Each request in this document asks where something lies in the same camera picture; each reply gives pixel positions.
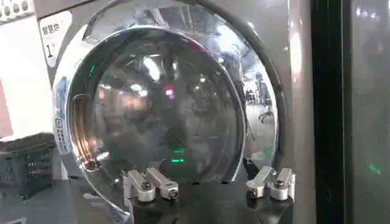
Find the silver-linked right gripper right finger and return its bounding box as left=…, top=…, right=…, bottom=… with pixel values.
left=245, top=165, right=297, bottom=203

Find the white dryer label sticker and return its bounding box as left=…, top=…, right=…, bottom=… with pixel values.
left=38, top=10, right=74, bottom=68

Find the round glass dryer door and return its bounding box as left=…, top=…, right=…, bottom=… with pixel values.
left=51, top=0, right=278, bottom=224

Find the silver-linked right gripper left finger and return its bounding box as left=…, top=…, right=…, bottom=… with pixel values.
left=122, top=166, right=180, bottom=208

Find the dark grey laundry basket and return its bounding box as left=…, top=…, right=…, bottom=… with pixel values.
left=0, top=131, right=57, bottom=200

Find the grey dryer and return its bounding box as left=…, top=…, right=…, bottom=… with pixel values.
left=32, top=0, right=317, bottom=224
left=311, top=0, right=390, bottom=224

